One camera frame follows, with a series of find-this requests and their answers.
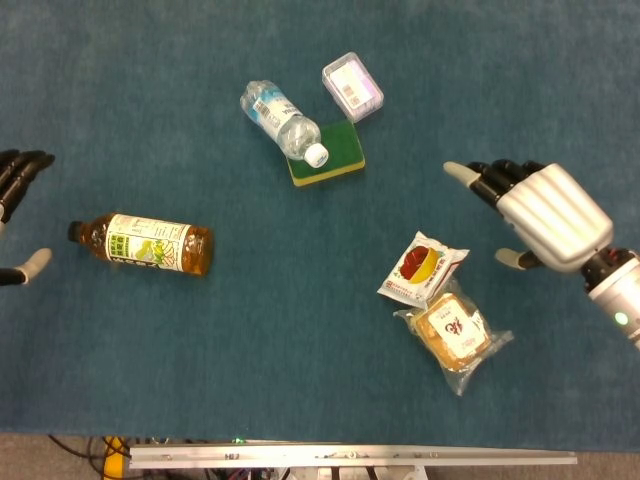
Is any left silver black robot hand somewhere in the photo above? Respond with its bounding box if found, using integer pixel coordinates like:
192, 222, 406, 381
0, 148, 56, 287

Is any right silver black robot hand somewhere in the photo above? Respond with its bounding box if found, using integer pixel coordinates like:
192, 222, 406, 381
442, 159, 615, 274

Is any white snack packet red print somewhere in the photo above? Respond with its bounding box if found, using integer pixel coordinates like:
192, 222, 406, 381
376, 230, 471, 310

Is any brown tea bottle green label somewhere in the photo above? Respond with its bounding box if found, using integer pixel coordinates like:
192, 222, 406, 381
67, 212, 216, 277

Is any bread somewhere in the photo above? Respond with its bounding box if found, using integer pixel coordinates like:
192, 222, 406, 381
392, 279, 515, 397

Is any green yellow sponge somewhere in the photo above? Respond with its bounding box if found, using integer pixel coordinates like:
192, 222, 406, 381
285, 118, 366, 188

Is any clear water bottle white cap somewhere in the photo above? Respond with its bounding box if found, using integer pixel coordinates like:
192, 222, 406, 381
239, 79, 331, 169

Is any clear plastic box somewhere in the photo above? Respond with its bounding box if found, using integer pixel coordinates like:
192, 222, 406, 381
321, 51, 385, 124

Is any blue felt table cloth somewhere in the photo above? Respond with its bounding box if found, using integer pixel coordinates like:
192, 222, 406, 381
0, 0, 640, 451

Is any black cable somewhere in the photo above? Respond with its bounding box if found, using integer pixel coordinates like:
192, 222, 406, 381
47, 433, 131, 474

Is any aluminium rail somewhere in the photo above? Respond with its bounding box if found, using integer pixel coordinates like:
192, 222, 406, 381
128, 442, 579, 471

